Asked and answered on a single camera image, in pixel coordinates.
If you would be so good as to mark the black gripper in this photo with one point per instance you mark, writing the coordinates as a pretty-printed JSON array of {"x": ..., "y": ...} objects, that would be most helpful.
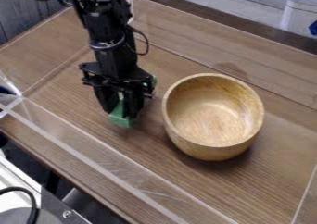
[{"x": 114, "y": 73}]

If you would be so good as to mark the green rectangular block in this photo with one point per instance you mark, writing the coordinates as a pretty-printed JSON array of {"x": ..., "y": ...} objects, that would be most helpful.
[{"x": 147, "y": 88}]

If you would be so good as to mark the brown wooden bowl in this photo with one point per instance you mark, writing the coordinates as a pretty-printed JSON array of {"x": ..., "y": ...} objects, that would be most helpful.
[{"x": 213, "y": 115}]

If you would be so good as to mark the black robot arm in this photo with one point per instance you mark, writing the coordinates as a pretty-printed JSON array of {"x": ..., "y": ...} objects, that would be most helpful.
[{"x": 104, "y": 19}]

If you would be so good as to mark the clear acrylic front barrier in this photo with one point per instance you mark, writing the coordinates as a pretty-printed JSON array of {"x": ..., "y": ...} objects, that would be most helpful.
[{"x": 124, "y": 186}]

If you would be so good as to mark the white container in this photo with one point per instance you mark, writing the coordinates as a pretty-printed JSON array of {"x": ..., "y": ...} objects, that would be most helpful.
[{"x": 300, "y": 18}]

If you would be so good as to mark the grey metal bracket with screw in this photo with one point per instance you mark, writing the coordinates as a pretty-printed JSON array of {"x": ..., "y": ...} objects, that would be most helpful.
[{"x": 56, "y": 213}]

